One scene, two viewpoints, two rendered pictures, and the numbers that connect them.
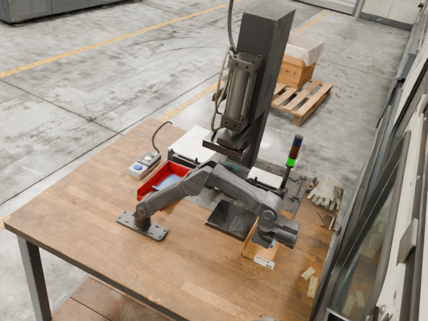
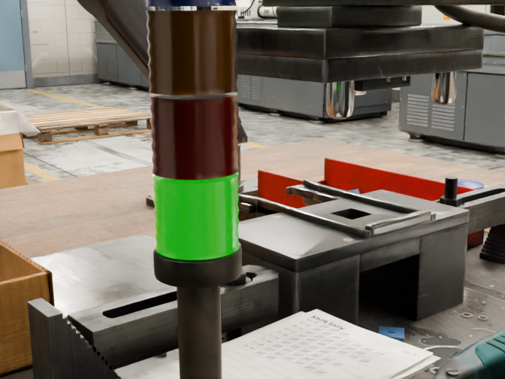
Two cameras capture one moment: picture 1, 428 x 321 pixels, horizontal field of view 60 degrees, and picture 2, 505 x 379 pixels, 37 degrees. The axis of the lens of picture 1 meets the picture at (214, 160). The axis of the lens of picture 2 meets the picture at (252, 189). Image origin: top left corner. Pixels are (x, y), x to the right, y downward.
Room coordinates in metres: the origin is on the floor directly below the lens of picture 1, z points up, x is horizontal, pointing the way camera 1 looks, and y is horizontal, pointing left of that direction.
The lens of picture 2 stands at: (1.58, -0.60, 1.15)
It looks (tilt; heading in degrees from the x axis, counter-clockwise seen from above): 14 degrees down; 122
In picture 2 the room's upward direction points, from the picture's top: straight up
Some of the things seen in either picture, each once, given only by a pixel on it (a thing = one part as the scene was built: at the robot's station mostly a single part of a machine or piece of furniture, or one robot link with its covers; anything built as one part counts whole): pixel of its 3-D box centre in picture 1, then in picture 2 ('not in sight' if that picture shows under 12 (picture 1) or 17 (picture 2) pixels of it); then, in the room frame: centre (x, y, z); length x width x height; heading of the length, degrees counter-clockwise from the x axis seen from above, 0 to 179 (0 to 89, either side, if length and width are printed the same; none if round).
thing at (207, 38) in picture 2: (295, 147); (192, 50); (1.39, -0.34, 1.14); 0.04 x 0.04 x 0.03
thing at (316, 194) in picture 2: not in sight; (319, 195); (1.26, 0.03, 0.98); 0.07 x 0.02 x 0.01; 161
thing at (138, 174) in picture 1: (137, 172); not in sight; (1.32, 0.33, 0.90); 0.07 x 0.07 x 0.06; 71
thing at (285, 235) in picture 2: (223, 172); (346, 224); (1.33, -0.05, 0.98); 0.20 x 0.10 x 0.01; 71
